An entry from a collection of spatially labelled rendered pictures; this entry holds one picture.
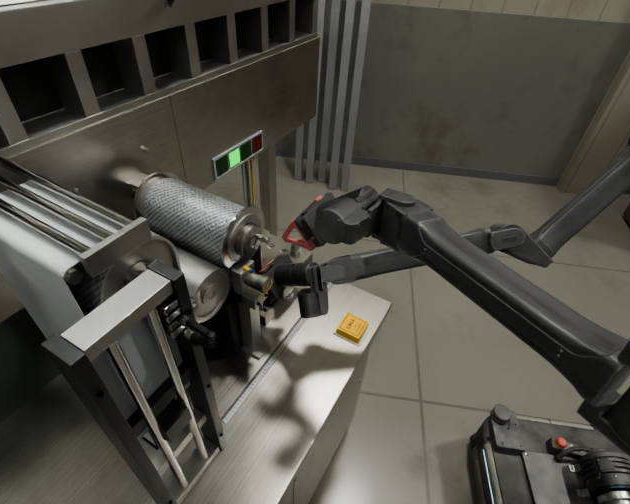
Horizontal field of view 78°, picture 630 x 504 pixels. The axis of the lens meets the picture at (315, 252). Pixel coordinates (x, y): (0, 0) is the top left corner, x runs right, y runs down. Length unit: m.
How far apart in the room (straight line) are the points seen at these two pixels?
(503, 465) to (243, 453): 1.15
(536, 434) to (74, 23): 1.98
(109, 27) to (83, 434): 0.86
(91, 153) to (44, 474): 0.67
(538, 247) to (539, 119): 2.92
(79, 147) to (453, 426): 1.86
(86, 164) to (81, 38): 0.24
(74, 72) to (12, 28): 0.12
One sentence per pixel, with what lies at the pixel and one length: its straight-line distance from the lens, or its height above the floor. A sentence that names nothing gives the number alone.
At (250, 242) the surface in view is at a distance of 0.84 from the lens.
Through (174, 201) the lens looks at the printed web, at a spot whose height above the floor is 1.30.
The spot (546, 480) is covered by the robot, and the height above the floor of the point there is 0.26.
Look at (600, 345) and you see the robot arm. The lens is 0.48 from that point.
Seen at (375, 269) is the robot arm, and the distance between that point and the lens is 0.88.
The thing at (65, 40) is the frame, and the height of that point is 1.60.
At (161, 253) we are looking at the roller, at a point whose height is 1.35.
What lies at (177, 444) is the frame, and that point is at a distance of 0.82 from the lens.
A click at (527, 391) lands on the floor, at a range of 2.37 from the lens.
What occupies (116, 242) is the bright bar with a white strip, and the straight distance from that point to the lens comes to 0.58.
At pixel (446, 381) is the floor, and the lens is 2.22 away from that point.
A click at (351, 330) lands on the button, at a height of 0.92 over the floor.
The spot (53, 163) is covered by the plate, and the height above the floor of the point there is 1.40.
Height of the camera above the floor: 1.80
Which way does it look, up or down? 42 degrees down
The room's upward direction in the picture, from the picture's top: 4 degrees clockwise
